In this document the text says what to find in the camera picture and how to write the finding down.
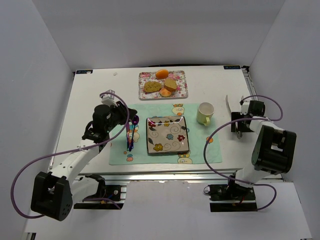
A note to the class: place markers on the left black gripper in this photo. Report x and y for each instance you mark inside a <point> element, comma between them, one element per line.
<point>128,113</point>

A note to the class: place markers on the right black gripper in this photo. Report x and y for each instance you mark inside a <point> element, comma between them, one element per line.
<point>237,125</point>

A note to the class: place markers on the purple spoon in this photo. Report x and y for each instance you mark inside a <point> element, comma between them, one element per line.
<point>132,135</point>

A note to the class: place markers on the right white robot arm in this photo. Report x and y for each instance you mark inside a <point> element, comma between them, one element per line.
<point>273,152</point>

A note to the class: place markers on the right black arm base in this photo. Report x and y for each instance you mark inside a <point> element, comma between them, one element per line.
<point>226,199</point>

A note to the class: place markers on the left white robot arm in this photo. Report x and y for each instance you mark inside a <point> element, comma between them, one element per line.
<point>57,191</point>

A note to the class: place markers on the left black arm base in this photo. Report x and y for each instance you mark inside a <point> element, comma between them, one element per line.
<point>94,192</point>

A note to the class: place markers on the flat seeded bread slice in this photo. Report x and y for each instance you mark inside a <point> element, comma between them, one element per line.
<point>152,87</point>

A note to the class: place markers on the pale yellow mug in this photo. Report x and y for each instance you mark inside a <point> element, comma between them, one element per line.
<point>204,113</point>

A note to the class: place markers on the light green placemat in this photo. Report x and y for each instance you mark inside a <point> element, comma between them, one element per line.
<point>198,137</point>

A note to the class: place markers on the left blue table label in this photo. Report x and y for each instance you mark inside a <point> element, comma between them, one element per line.
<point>84,71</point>

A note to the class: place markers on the blue table label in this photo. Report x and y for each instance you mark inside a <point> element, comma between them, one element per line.
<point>231,67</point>
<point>84,71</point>

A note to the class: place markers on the orange bun at front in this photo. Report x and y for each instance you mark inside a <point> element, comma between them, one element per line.
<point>165,93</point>

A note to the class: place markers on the orange bun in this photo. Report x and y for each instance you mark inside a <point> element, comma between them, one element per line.
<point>165,93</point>
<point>162,74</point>

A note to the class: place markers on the right blue table label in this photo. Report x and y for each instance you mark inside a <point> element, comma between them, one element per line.
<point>231,67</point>

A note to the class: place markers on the square floral plate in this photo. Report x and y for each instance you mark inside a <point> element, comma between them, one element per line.
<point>166,135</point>

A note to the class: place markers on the orange bun at back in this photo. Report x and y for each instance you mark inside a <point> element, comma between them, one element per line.
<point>162,74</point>

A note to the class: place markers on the floral serving tray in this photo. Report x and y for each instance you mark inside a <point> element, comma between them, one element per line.
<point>179,76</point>

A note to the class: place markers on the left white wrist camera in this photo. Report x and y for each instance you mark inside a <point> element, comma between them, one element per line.
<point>108,98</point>

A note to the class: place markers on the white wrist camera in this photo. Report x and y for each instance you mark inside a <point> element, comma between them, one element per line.
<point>108,98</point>
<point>244,105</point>

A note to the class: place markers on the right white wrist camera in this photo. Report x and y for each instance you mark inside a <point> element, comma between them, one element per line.
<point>244,105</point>

